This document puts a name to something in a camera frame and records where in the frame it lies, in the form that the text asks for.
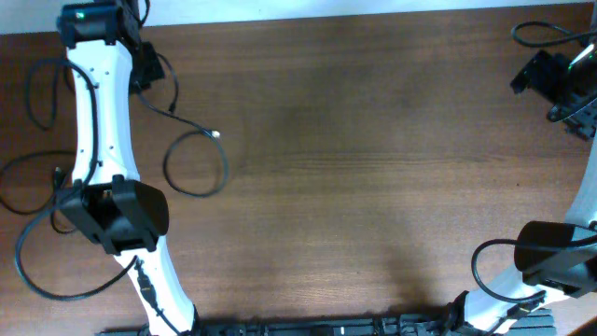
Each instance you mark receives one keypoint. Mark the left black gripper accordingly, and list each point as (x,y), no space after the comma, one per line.
(153,70)

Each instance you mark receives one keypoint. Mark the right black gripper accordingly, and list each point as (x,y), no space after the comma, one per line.
(536,75)

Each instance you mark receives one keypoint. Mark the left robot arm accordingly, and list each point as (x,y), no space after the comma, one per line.
(111,205)

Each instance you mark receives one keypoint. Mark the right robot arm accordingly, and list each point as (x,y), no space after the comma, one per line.
(553,261)

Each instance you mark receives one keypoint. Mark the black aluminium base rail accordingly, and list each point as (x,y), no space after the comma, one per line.
(538,323)

